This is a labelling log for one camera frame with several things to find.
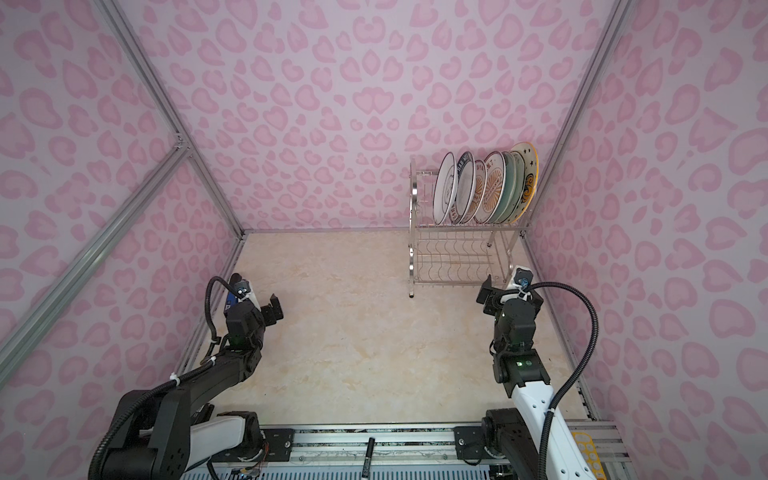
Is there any large orange sunburst plate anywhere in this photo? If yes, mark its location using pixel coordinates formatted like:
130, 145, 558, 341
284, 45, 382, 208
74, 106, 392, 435
475, 151, 507, 224

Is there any teal flower plate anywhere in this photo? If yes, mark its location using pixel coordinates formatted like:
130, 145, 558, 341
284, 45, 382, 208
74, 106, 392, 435
499, 151, 518, 224

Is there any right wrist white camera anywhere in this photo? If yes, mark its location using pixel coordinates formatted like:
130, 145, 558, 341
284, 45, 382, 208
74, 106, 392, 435
507, 267, 534, 300

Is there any small orange sunburst plate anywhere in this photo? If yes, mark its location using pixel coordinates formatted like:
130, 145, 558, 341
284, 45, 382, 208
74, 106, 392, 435
465, 160, 487, 222

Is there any cat and stars plate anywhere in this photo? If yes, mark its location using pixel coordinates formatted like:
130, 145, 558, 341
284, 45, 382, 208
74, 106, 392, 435
510, 142, 539, 223

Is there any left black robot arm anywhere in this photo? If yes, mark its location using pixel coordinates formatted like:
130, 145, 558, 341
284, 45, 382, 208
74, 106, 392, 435
87, 296, 284, 479

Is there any chrome two-tier dish rack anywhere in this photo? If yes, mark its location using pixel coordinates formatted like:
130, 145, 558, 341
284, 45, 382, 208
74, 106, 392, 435
408, 164, 533, 298

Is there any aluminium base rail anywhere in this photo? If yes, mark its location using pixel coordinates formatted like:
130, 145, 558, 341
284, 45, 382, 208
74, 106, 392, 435
110, 419, 637, 480

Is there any dark green rimmed plate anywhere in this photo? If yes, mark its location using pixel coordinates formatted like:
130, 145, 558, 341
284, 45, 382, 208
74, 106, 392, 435
449, 151, 475, 225

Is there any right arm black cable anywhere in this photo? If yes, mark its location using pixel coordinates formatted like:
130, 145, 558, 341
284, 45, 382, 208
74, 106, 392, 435
527, 281, 600, 480

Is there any cream plate with red berries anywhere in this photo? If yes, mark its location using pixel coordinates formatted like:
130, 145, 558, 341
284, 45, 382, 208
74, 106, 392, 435
511, 148, 529, 222

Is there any black marker pen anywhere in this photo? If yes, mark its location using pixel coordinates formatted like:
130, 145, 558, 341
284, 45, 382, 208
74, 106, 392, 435
361, 437, 376, 479

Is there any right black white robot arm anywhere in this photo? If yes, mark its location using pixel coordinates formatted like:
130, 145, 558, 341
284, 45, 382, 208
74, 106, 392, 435
476, 267, 599, 479

